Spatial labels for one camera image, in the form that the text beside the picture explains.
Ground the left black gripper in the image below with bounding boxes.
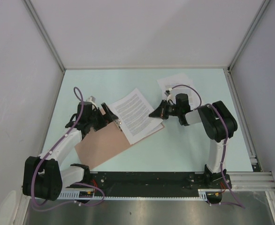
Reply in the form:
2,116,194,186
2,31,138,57
87,103,117,131

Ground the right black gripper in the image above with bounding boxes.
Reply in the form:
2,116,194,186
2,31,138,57
149,100,181,120

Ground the printed paper sheet top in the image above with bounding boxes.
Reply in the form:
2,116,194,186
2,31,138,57
109,88,163,137

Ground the printed paper sheet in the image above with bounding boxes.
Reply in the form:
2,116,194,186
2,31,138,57
121,117,163,144
109,88,163,137

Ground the printed paper sheet under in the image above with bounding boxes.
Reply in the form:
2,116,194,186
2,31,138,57
157,73,200,109

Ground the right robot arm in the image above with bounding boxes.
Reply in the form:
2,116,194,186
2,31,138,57
149,93,238,189

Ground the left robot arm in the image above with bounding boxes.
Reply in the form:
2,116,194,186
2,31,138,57
22,101,119,201

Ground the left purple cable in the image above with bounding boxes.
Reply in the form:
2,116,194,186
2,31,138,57
31,87,105,207

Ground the purple cable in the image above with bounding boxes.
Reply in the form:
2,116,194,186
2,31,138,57
168,84,246,209
31,87,105,207

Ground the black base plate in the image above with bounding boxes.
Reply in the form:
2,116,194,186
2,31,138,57
87,172,232,195

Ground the aluminium rail right side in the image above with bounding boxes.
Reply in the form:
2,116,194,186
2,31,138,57
223,68,262,172

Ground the white cable duct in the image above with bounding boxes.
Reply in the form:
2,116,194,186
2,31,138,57
58,189,225,201

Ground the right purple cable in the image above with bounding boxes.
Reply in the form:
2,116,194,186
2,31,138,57
168,84,246,209

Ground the aluminium frame post left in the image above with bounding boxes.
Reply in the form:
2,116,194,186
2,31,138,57
22,0,66,74

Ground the aluminium frame post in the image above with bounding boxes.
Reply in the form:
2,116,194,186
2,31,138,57
227,0,272,72
22,0,66,74

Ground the aluminium frame post right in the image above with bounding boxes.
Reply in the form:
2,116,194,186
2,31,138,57
227,0,272,72

